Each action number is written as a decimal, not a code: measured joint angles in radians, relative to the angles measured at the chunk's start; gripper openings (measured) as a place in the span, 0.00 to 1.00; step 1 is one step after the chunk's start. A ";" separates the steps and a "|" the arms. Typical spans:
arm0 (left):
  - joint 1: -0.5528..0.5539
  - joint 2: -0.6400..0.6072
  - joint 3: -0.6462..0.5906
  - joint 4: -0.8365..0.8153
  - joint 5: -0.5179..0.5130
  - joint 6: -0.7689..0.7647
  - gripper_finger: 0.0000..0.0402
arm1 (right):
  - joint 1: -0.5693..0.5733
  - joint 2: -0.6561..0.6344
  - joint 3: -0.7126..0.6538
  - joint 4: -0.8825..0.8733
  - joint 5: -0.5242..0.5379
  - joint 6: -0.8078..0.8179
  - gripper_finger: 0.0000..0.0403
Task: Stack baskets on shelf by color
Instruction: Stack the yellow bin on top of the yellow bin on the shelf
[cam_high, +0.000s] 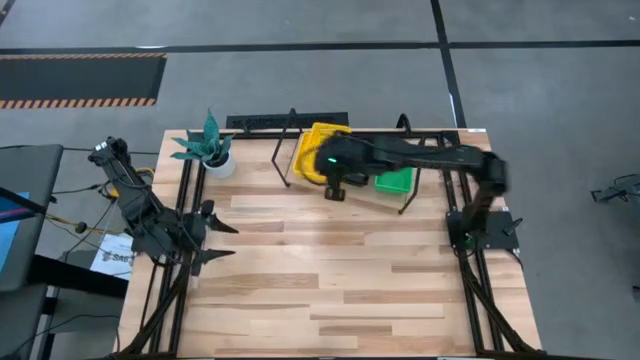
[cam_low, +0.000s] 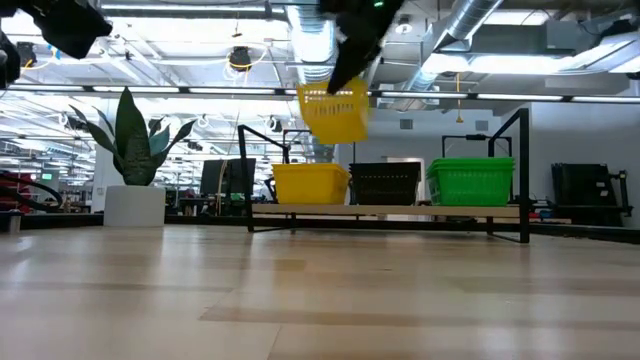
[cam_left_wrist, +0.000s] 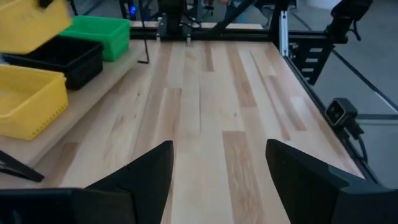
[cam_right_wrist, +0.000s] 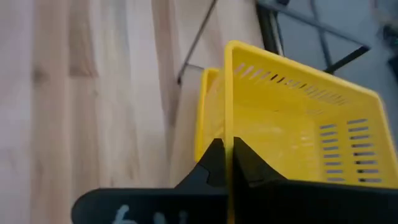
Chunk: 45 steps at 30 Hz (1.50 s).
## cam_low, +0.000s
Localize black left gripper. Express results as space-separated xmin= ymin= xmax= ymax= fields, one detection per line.
xmin=19 ymin=0 xmax=114 ymax=60

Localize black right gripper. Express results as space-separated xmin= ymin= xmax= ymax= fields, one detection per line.
xmin=319 ymin=0 xmax=407 ymax=96

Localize yellow plastic basket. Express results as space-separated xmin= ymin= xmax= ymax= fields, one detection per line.
xmin=271 ymin=162 xmax=351 ymax=205
xmin=296 ymin=76 xmax=371 ymax=146

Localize yellow hanging pendant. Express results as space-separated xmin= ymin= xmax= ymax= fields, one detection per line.
xmin=454 ymin=74 xmax=465 ymax=125

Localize green snake plant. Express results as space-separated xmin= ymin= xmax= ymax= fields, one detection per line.
xmin=68 ymin=87 xmax=198 ymax=187

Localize black computer monitor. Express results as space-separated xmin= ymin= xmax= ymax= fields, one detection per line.
xmin=199 ymin=158 xmax=257 ymax=196

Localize white plant pot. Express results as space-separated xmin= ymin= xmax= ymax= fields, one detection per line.
xmin=103 ymin=184 xmax=167 ymax=229

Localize black equipment rack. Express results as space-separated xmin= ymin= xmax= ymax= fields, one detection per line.
xmin=551 ymin=162 xmax=634 ymax=227

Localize silver spiral ventilation duct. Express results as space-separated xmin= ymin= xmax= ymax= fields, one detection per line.
xmin=287 ymin=4 xmax=341 ymax=166
xmin=399 ymin=0 xmax=504 ymax=94

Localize black hanging cord reel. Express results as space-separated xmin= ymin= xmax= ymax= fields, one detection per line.
xmin=228 ymin=45 xmax=253 ymax=73
xmin=14 ymin=41 xmax=37 ymax=69

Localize wooden shelf with black frame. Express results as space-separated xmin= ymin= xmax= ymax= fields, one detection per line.
xmin=237 ymin=107 xmax=532 ymax=245

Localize black metal table frame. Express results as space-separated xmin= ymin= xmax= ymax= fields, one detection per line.
xmin=0 ymin=212 xmax=640 ymax=246

